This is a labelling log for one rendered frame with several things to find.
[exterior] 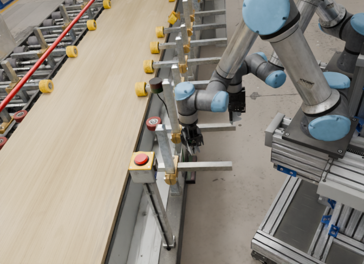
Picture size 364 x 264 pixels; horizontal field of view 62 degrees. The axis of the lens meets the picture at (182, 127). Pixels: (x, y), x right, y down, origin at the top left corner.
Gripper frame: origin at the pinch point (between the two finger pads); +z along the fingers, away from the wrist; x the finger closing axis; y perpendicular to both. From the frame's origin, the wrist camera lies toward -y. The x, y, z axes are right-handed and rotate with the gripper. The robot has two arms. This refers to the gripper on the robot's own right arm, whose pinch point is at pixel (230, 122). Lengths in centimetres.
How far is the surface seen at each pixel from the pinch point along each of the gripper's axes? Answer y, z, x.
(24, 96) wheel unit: -135, 1, 37
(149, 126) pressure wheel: -40.4, -3.0, -3.6
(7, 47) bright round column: -326, 72, 275
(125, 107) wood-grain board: -58, -2, 14
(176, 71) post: -26.6, -19.9, 19.2
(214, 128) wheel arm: -8.0, 2.2, -1.5
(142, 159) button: -27, -36, -56
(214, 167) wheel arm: -8.1, 3.0, -26.5
